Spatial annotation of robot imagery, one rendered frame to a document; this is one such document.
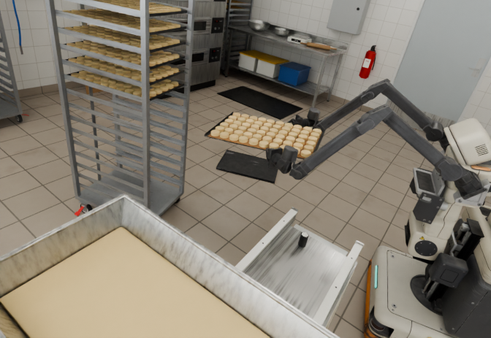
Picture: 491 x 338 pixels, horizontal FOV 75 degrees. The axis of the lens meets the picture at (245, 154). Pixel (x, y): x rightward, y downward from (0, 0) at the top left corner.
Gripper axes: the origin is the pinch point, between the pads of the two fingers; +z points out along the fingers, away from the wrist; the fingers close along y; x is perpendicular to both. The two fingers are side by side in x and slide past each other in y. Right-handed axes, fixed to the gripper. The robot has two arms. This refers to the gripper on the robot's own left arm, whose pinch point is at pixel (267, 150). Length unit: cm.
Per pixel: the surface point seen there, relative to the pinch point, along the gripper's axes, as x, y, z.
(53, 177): -121, 86, 146
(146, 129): -54, 4, 47
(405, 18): 337, -45, 233
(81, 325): -83, -29, -91
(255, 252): -32, 9, -55
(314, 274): -12, 16, -66
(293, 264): -18, 15, -59
